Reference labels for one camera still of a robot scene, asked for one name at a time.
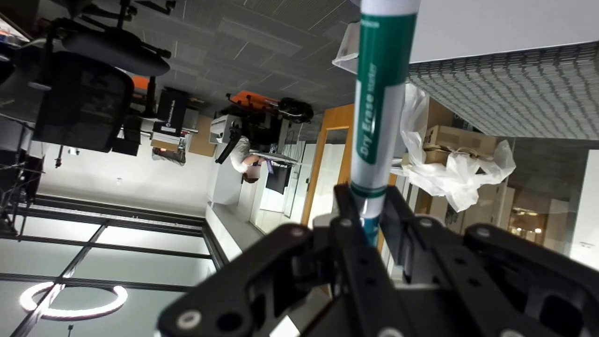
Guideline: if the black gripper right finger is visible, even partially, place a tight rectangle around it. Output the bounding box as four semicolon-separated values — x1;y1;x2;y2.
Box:
381;183;599;337

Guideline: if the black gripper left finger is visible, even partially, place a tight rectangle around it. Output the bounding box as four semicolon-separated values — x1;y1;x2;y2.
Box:
156;181;409;337

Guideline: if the green dry erase marker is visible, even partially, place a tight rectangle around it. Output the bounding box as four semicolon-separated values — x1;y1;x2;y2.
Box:
349;0;422;249

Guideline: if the white plastic bag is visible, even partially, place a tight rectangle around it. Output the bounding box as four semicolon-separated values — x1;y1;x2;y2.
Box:
392;82;519;213

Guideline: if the cardboard box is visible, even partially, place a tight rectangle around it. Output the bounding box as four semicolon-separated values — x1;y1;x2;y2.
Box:
424;123;502;159

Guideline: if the clear plastic bin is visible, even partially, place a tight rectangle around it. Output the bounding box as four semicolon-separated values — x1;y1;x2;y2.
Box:
332;20;364;77

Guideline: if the black mesh office chair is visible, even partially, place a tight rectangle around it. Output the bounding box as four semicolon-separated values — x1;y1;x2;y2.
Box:
30;17;175;155

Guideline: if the ring ceiling light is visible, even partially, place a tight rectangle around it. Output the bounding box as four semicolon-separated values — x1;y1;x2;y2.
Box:
17;279;130;322

